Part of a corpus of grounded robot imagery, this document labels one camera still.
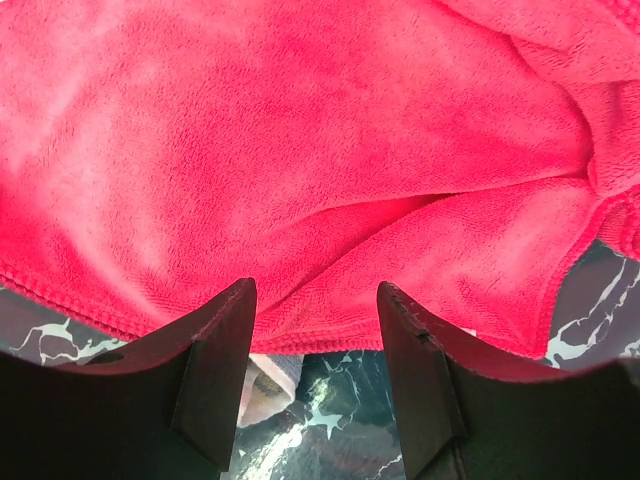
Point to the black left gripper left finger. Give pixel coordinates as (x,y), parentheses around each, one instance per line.
(162,407)

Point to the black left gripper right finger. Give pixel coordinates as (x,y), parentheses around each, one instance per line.
(467,410)

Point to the red towel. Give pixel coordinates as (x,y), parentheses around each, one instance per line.
(154,152)

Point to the white striped cloth in basket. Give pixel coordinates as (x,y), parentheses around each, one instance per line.
(269,387)

